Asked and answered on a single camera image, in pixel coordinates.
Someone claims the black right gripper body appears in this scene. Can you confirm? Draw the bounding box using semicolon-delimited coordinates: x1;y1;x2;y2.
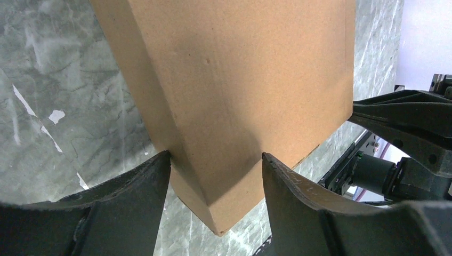
349;154;451;202

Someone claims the brown cardboard paper box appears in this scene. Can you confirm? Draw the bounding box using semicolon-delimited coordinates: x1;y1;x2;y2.
91;1;356;236

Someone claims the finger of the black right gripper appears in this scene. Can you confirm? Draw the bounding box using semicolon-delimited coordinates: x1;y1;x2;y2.
349;90;451;177

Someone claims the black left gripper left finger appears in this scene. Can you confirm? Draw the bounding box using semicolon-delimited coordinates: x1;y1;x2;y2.
1;151;171;255

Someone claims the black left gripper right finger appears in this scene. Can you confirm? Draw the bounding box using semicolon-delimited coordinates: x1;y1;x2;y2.
262;153;451;255

